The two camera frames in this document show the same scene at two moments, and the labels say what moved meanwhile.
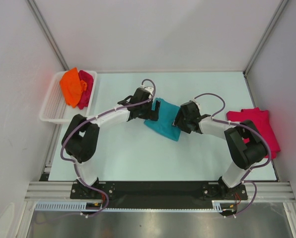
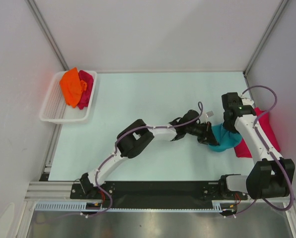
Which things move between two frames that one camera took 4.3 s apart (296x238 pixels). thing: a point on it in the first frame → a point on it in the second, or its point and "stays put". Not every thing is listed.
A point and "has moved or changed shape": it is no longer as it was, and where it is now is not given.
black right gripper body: x=182 y=122 → x=228 y=125
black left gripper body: x=145 y=110 → x=201 y=132
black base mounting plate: x=159 y=194 stays put
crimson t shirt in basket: x=84 y=76 stays put
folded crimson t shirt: x=263 y=122 stays put
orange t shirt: x=72 y=87 stays put
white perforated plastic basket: x=55 y=108 stays put
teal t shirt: x=164 y=125 has moved or changed shape
